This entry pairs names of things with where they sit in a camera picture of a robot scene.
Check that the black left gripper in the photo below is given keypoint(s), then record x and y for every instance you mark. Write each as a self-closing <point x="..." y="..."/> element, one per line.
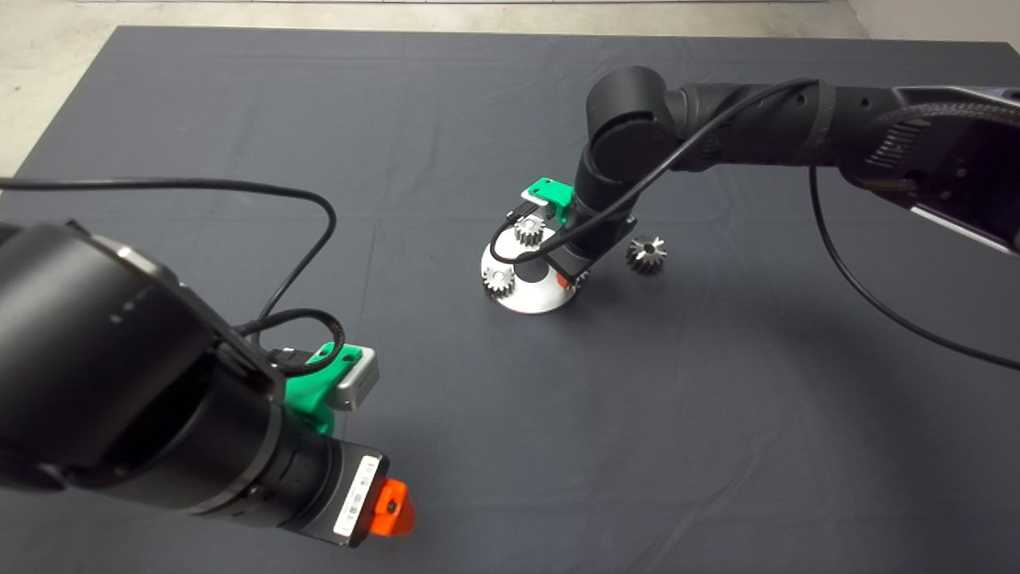
<point x="343" y="490"/>

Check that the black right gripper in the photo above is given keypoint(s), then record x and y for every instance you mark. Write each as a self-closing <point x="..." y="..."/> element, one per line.
<point x="590" y="251"/>

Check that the small steel gear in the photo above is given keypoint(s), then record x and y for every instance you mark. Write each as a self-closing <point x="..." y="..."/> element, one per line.
<point x="490" y="285"/>
<point x="524" y="235"/>
<point x="582" y="281"/>

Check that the large steel gear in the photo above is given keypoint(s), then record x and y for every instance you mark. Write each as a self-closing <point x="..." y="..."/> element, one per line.
<point x="637" y="259"/>

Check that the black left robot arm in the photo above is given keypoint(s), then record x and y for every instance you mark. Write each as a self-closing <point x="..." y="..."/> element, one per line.
<point x="119" y="367"/>

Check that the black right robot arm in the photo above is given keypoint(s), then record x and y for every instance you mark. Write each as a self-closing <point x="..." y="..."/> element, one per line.
<point x="629" y="119"/>

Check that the round metal plate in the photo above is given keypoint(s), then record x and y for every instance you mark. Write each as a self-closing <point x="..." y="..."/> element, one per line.
<point x="526" y="301"/>

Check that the dark grey table cloth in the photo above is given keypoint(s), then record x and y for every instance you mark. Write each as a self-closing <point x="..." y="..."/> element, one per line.
<point x="510" y="399"/>

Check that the silver right camera box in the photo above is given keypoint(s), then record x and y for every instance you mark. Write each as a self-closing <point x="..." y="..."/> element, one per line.
<point x="532" y="197"/>

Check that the silver camera box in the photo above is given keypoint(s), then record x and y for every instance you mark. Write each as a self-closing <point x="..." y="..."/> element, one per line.
<point x="532" y="197"/>
<point x="357" y="383"/>

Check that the green right camera mount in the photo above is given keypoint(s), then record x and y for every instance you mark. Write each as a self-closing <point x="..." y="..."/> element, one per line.
<point x="554" y="191"/>

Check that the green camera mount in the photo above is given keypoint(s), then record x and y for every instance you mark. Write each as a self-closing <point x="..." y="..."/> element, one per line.
<point x="303" y="395"/>
<point x="554" y="191"/>

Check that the silver left camera box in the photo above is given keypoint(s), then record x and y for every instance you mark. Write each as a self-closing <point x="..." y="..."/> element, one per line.
<point x="357" y="383"/>

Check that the green left camera mount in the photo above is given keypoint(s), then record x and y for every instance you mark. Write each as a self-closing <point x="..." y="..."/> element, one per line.
<point x="303" y="395"/>

